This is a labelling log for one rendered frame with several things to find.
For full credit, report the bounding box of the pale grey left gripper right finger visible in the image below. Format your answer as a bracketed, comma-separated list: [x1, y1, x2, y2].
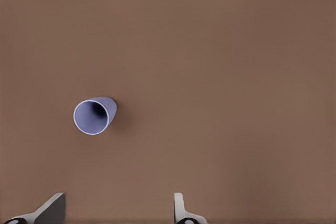
[174, 193, 208, 224]

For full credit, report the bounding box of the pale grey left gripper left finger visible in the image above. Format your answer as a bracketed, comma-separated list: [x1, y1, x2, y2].
[1, 192, 66, 224]

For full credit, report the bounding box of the purple cup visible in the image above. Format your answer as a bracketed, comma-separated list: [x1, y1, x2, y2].
[73, 97, 118, 136]

